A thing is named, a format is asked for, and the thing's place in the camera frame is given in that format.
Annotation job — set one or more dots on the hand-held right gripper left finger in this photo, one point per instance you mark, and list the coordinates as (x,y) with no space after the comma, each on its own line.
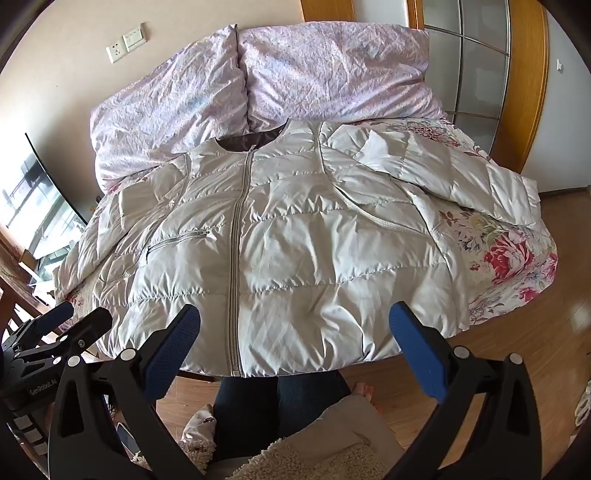
(173,350)

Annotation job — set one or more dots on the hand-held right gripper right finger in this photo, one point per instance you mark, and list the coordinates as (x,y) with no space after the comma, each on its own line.
(415,350)

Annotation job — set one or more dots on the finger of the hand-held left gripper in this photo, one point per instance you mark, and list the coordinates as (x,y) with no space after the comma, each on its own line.
(92,325)
(57,314)

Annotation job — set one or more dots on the white puffer jacket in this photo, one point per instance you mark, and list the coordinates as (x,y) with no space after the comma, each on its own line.
(300,254)

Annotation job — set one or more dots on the wooden side table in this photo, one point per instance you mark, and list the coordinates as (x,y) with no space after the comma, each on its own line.
(14,281)

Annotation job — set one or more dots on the person's bare foot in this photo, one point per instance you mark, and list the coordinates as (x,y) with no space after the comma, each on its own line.
(364,392)

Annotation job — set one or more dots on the white fuzzy slipper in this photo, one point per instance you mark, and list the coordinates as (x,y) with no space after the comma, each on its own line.
(199,422)

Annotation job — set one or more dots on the smartphone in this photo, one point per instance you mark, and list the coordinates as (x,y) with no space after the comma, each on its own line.
(128,443)

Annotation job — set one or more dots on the person's legs in jeans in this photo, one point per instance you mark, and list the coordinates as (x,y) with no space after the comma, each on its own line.
(258,410)

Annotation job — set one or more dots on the black framed television screen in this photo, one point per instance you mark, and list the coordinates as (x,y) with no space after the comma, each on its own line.
(32,198)

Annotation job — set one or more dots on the beige fleece garment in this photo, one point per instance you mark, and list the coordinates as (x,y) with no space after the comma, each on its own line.
(332,443)

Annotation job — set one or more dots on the floral bed sheet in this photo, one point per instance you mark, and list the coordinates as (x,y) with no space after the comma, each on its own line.
(503,249)

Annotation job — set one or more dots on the pink crinkled pillow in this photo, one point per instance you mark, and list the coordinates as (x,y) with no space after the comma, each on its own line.
(175,101)
(337,74)

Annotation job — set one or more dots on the frosted glass door panel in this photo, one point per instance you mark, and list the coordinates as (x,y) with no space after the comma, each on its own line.
(466,69)

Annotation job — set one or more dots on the white wall socket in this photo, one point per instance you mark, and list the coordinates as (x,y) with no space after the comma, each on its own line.
(116,52)

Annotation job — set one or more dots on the white light switch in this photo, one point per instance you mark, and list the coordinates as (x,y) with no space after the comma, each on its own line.
(134,38)

